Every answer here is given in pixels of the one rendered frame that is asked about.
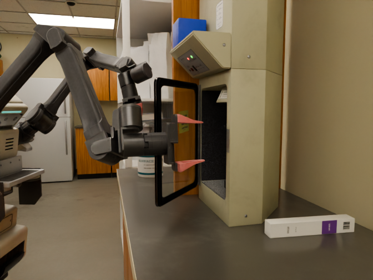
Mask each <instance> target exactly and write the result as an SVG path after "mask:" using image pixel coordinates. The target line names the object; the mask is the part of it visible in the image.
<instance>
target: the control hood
mask: <svg viewBox="0 0 373 280"><path fill-rule="evenodd" d="M190 49H191V50H192V51H193V52H194V53H195V54H196V55H197V56H198V57H199V58H200V60H201V61H202V62H203V63H204V64H205V65H206V66H207V67H208V68H209V69H210V70H208V71H206V72H203V73H200V74H197V75H195V76H193V75H192V74H191V73H190V72H189V71H188V70H187V69H186V68H185V67H184V66H183V65H182V64H181V62H180V61H179V60H178V59H177V58H179V57H180V56H182V55H183V54H184V53H186V52H187V51H189V50H190ZM170 54H171V55H172V56H173V57H174V58H175V60H176V61H177V62H178V63H179V64H180V65H181V66H182V67H183V68H184V69H185V70H186V71H187V72H188V74H189V75H190V76H191V77H192V78H196V79H199V78H202V77H205V76H209V75H211V74H214V73H218V72H221V71H224V70H227V69H230V68H231V34H230V33H226V32H209V31H192V32H191V33H190V34H189V35H188V36H186V37H185V38H184V39H183V40H182V41H181V42H180V43H179V44H177V45H176V46H175V47H174V48H173V49H172V50H171V51H170Z"/></svg>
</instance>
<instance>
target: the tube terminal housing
mask: <svg viewBox="0 0 373 280"><path fill-rule="evenodd" d="M220 1H221V0H199V19H205V20H206V31H209V32H226V33H230V34H231V68H230V69H227V70H224V71H221V72H218V73H214V74H211V75H209V76H205V77H202V78H200V79H199V85H200V84H201V92H202V91H221V90H222V88H223V87H224V86H227V124H226V128H227V129H229V130H230V141H229V153H228V152H227V153H226V197H225V200H223V199H222V198H221V197H219V196H218V195H217V194H216V193H214V192H213V191H212V190H211V189H209V188H208V187H207V186H206V185H204V184H203V183H202V181H201V163H200V185H199V198H200V199H201V200H202V201H203V202H204V203H205V204H206V205H207V206H208V207H209V208H210V209H211V210H212V211H213V212H214V213H215V214H216V215H217V216H218V217H219V218H220V219H221V220H222V221H223V222H224V223H225V224H226V225H228V226H229V227H234V226H244V225H251V224H262V223H263V222H264V221H265V219H267V218H268V217H269V216H270V215H271V214H272V212H273V211H274V210H275V209H276V208H277V207H278V199H279V163H280V127H281V91H282V71H283V35H284V0H223V26H222V27H221V28H219V29H218V30H217V31H216V5H217V4H218V3H219V2H220Z"/></svg>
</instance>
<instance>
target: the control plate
mask: <svg viewBox="0 0 373 280"><path fill-rule="evenodd" d="M191 56H192V58H191ZM187 57H188V58H189V60H188V59H187ZM177 59H178V60H179V61H180V62H181V64H182V65H183V66H184V67H185V68H186V69H187V70H188V71H189V72H190V73H191V74H192V75H193V76H195V75H197V74H200V73H203V72H206V71H208V70H210V69H209V68H208V67H207V66H206V65H205V64H204V63H203V62H202V61H201V60H200V58H199V57H198V56H197V55H196V54H195V53H194V52H193V51H192V50H191V49H190V50H189V51H187V52H186V53H184V54H183V55H182V56H180V57H179V58H177ZM200 64H201V65H202V66H200V67H198V68H196V69H197V71H196V70H195V69H194V68H193V67H192V66H194V67H196V66H198V65H200ZM191 68H192V69H193V70H194V71H192V70H191ZM190 70H191V71H190Z"/></svg>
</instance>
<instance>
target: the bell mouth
mask: <svg viewBox="0 0 373 280"><path fill-rule="evenodd" d="M217 103H227V86H224V87H223V88H222V90H221V92H220V94H219V97H218V99H217Z"/></svg>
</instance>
